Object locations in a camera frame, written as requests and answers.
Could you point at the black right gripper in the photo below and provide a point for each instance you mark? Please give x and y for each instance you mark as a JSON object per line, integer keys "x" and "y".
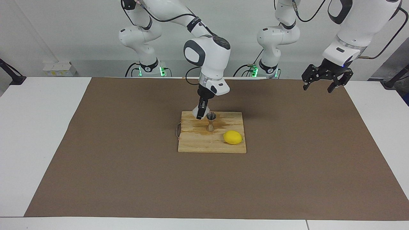
{"x": 204, "y": 94}

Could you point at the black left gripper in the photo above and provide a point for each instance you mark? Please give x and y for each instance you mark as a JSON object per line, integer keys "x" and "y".
{"x": 331, "y": 69}

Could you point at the metal double jigger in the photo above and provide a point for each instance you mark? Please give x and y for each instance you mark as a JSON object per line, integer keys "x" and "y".
{"x": 211, "y": 116}

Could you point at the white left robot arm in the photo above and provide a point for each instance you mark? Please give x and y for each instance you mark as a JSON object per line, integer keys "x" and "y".
{"x": 278, "y": 35}

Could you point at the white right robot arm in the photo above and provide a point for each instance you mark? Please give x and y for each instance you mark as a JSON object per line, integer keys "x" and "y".
{"x": 211, "y": 54}

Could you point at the wooden cutting board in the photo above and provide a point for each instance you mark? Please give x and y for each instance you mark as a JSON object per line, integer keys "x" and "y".
{"x": 198, "y": 143}

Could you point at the yellow lemon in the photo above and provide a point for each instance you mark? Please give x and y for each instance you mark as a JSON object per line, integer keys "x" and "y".
{"x": 232, "y": 137}

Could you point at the black clamp stand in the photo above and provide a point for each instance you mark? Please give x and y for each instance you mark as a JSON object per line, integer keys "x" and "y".
{"x": 389, "y": 84}
{"x": 17, "y": 80}

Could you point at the dark blue object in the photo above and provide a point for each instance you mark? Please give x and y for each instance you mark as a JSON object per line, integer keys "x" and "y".
{"x": 406, "y": 99}

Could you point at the brown table mat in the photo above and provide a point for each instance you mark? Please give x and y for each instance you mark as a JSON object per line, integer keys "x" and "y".
{"x": 127, "y": 179}

